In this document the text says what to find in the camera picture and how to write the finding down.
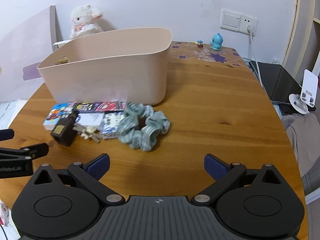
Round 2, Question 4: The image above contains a beige plastic storage basket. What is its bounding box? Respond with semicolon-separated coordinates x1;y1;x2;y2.
37;27;172;105

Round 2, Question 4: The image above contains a red black patterned tissue pack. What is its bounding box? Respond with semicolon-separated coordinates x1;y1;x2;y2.
95;101;126;112

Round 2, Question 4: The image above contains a black Hello Kitty tissue pack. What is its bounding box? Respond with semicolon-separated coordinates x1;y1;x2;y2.
75;102;101;113

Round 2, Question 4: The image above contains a white paper sheet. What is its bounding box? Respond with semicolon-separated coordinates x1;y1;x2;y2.
52;40;70;51

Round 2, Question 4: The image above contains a tiny mushroom figurine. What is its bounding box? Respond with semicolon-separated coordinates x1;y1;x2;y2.
196;40;203;48

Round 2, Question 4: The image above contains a white plush lamb toy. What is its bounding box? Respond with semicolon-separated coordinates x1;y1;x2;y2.
69;5;103;40

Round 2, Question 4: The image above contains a gold snack bag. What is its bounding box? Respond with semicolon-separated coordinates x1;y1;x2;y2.
55;56;69;65

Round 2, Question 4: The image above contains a small beige figurine keychain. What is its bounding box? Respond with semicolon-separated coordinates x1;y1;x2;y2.
73;124;101;143

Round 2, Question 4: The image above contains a purple floral table mat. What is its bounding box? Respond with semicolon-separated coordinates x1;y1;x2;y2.
170;41;246;67

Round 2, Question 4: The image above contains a white wall switch socket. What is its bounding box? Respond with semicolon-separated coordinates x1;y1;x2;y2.
220;9;258;36

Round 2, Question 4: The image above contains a blue white porcelain-pattern tissue pack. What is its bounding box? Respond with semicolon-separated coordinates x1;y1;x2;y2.
100;111;124;140

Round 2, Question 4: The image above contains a green striped scrunchie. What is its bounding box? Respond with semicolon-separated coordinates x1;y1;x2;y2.
117;102;171;152

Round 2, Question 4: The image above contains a colourful cartoon tissue pack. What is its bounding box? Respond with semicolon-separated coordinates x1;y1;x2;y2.
43;102;77;131

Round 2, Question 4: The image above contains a white power cable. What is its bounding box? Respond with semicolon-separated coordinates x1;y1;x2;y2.
246;24;265;88

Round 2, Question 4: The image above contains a black gold small box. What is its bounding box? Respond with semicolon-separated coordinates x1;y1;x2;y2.
51;114;77;146

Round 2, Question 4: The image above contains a blue bird figurine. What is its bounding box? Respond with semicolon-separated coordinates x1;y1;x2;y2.
210;33;223;50

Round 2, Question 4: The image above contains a pink bed headboard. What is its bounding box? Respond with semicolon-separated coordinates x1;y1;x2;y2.
1;5;57;102

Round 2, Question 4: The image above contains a black side cabinet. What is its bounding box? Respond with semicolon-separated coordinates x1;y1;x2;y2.
258;62;302;105

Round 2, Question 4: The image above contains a white phone stand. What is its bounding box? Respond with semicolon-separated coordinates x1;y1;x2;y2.
289;69;318;115

